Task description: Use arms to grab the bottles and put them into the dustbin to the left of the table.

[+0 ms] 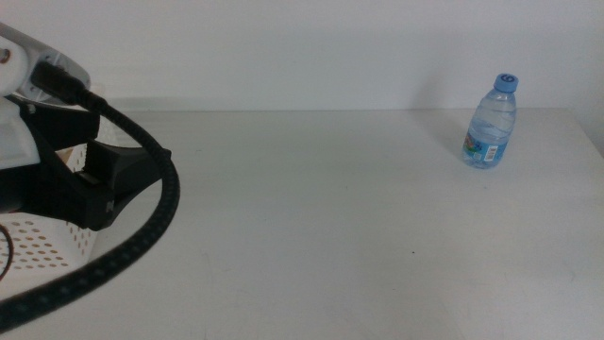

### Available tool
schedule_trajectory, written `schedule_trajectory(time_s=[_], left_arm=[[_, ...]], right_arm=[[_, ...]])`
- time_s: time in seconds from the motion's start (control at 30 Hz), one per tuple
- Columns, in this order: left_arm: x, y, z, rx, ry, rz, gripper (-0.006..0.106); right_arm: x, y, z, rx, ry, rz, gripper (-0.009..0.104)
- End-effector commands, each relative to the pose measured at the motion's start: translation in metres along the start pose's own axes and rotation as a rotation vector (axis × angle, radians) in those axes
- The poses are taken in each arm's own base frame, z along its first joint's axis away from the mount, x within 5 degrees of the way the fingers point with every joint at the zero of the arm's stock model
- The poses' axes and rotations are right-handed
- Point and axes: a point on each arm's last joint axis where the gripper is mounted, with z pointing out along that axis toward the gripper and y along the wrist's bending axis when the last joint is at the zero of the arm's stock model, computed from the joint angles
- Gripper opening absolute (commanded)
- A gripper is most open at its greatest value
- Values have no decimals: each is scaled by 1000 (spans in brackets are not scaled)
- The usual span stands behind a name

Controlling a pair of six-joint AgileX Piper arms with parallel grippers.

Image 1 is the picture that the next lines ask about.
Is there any white perforated plastic basket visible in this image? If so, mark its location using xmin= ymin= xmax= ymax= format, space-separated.
xmin=0 ymin=83 xmax=122 ymax=274

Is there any clear water bottle blue cap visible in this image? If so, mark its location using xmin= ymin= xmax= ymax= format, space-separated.
xmin=461 ymin=73 xmax=519 ymax=170

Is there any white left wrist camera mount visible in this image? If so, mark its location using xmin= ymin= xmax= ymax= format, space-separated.
xmin=0 ymin=35 xmax=42 ymax=170

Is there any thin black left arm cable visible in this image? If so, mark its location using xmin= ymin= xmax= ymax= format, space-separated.
xmin=0 ymin=224 xmax=14 ymax=282

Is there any thick braided black cable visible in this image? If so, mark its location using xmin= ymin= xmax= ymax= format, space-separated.
xmin=0 ymin=60 xmax=182 ymax=334

